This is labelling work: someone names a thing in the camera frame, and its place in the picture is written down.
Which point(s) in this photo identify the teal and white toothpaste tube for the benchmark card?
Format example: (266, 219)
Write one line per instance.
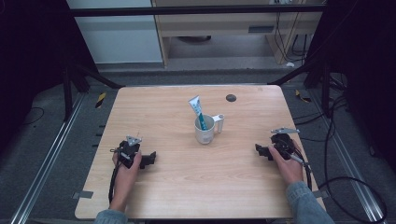
(196, 105)

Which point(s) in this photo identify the small white floor object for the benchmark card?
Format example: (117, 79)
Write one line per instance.
(290, 64)

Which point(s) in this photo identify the yellow and black tape strip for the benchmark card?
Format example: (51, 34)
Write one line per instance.
(100, 100)
(302, 97)

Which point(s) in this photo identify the white cup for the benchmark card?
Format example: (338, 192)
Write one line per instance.
(204, 137)

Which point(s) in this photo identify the black horizontal frame bar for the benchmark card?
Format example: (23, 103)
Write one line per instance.
(186, 11)

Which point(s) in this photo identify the aluminium floor rail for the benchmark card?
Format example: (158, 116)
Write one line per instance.
(348, 168)
(46, 161)

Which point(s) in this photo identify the person's right hand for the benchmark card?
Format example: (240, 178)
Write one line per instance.
(288, 169)

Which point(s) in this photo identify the round grey table grommet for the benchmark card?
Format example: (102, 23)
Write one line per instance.
(231, 98)

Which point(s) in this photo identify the light wooden desk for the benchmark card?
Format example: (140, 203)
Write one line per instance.
(218, 26)

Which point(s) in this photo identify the grey table bracket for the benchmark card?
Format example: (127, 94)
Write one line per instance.
(321, 194)

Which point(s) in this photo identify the person's left hand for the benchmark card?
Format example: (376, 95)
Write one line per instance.
(126, 174)

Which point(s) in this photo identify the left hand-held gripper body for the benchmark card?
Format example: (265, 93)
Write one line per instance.
(130, 151)

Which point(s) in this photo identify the black metal stand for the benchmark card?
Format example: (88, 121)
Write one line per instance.
(67, 93)
(325, 90)

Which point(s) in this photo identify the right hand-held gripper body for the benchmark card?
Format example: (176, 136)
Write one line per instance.
(282, 143)

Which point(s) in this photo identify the dark curtain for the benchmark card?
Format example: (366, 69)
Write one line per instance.
(31, 62)
(364, 62)

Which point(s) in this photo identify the white cabinet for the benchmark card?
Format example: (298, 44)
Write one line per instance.
(118, 40)

